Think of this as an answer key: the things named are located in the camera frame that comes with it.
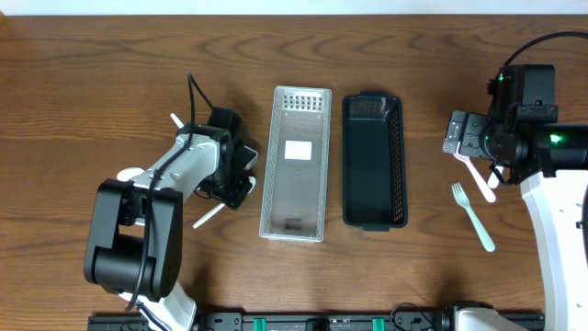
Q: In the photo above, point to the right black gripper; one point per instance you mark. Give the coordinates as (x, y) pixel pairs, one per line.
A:
(470, 142)

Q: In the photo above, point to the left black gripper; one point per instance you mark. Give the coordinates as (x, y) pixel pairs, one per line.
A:
(239, 191)

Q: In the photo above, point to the white spoon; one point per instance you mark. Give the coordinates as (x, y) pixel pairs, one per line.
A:
(178, 122)
(219, 207)

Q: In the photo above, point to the pale green plastic fork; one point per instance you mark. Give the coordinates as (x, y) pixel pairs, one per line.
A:
(463, 201)

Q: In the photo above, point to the clear mesh plastic basket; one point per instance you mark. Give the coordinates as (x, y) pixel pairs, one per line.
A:
(295, 185)

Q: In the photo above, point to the white spoon horizontal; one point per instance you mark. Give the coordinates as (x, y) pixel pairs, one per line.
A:
(128, 174)

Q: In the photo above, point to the black mesh plastic basket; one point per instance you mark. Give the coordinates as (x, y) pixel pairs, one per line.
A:
(374, 168)

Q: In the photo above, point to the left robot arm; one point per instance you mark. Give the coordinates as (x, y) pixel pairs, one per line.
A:
(134, 248)

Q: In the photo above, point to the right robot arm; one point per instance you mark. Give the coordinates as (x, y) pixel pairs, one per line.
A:
(548, 161)

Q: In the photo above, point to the white fork tilted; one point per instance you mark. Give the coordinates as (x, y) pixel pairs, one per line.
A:
(493, 181)

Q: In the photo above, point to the pale pink plastic spoon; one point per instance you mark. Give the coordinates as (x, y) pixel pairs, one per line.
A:
(485, 190)

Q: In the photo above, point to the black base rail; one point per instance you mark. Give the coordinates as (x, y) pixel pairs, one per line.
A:
(405, 316)

